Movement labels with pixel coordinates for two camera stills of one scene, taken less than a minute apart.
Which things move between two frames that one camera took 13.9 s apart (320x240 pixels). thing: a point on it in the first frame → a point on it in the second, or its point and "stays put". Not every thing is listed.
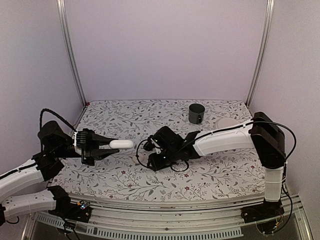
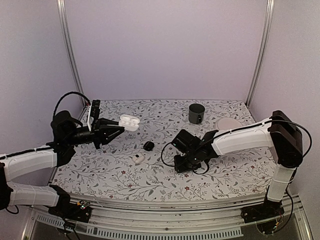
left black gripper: x=91 y=151 → x=99 y=134
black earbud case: x=148 y=146 stays put
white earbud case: x=121 y=144 → x=130 y=123
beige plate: x=225 y=122 stays put
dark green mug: x=195 y=111 stays put
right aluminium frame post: x=269 y=13 stays put
